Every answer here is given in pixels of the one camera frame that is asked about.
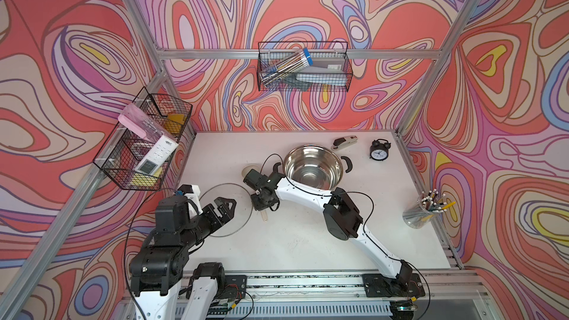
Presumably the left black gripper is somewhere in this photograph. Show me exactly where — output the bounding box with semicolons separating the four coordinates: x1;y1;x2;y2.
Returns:
178;196;235;249

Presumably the glass pot lid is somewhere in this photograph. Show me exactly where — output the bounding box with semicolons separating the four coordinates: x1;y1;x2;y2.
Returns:
200;182;253;239

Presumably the beige plastic ladle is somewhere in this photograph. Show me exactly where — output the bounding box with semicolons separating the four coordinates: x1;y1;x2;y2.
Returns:
241;164;269;222

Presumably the stainless steel pot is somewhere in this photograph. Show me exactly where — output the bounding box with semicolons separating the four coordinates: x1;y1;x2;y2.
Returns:
282;145;354;191

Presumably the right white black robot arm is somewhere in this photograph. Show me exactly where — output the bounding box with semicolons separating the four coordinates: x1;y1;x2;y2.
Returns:
242;167;413;295

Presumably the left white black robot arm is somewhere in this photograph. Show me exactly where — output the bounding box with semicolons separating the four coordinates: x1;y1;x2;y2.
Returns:
129;195;236;319

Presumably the white remote device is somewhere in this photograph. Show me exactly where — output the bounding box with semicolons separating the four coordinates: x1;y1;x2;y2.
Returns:
135;135;179;176

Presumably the beige black stapler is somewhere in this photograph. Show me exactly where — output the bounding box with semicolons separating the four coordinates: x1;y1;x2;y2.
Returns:
331;136;358;151

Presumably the green circuit board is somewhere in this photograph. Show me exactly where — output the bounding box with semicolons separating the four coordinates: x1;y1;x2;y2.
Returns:
207;303;237;316

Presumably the yellow sponge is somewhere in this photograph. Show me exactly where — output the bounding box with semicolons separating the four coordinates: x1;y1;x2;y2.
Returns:
164;113;186;136

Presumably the black alarm clock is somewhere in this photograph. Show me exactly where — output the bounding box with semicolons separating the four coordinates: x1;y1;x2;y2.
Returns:
369;139;391;161

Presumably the pink plastic case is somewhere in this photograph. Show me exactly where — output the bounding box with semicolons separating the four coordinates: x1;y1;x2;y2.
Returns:
118;104;164;143

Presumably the clear tube of pencils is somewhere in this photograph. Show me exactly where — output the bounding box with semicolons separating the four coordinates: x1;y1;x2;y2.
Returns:
259;48;313;87

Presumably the grey white box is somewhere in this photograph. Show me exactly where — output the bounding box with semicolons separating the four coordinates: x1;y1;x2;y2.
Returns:
296;57;347;86

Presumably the clear cup of pencils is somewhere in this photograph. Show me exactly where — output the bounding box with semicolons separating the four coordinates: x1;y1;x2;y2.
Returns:
402;189;456;230

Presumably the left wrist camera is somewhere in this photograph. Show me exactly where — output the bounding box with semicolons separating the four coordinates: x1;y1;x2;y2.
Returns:
176;185;202;219

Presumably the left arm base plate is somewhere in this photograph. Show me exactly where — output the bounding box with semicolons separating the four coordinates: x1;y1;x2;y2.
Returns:
185;274;247;301

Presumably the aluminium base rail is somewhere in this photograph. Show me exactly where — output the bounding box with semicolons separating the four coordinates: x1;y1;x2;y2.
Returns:
207;269;501;319

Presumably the left black wire basket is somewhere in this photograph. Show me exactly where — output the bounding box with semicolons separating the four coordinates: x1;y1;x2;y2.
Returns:
93;87;193;191

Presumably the black wire basket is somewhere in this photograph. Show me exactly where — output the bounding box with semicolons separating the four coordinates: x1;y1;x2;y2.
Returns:
93;87;193;191
256;40;354;92

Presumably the back black wire basket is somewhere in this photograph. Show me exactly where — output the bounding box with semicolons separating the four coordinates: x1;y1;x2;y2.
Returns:
256;40;354;92

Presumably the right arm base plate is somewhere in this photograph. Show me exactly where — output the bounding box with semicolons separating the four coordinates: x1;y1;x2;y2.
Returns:
362;272;426;299

